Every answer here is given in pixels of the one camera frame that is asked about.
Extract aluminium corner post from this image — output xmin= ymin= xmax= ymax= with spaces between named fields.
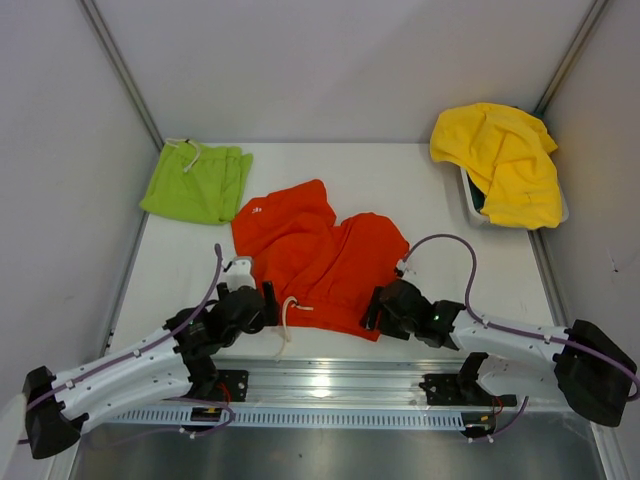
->
xmin=533 ymin=0 xmax=612 ymax=118
xmin=77 ymin=0 xmax=164 ymax=152

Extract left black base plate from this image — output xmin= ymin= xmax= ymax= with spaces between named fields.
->
xmin=203 ymin=370 xmax=250 ymax=403

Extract left aluminium corner post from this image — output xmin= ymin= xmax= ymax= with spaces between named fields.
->
xmin=77 ymin=0 xmax=164 ymax=152

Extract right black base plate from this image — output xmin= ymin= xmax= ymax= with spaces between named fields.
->
xmin=418 ymin=373 xmax=517 ymax=407

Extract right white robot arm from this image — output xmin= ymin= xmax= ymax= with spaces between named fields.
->
xmin=361 ymin=279 xmax=637 ymax=427

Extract yellow shorts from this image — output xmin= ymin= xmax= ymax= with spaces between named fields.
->
xmin=429 ymin=103 xmax=564 ymax=230

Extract white plastic bin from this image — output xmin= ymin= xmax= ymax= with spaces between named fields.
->
xmin=458 ymin=167 xmax=571 ymax=230

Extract orange shorts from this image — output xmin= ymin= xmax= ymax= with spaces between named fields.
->
xmin=231 ymin=179 xmax=409 ymax=342

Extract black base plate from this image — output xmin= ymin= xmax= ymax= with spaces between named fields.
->
xmin=418 ymin=373 xmax=517 ymax=407
xmin=203 ymin=370 xmax=250 ymax=403

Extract lime green shorts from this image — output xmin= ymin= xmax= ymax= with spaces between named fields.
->
xmin=139 ymin=138 xmax=253 ymax=225

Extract right aluminium corner post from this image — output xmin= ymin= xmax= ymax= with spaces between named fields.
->
xmin=533 ymin=0 xmax=612 ymax=118

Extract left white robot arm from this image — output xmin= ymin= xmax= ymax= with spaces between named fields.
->
xmin=22 ymin=282 xmax=279 ymax=460

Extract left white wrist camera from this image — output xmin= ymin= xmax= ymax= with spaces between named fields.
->
xmin=223 ymin=256 xmax=256 ymax=292

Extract white slotted cable duct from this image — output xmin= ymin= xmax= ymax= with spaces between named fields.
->
xmin=110 ymin=405 xmax=465 ymax=431

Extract aluminium mounting rail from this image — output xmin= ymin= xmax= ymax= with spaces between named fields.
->
xmin=124 ymin=355 xmax=566 ymax=416

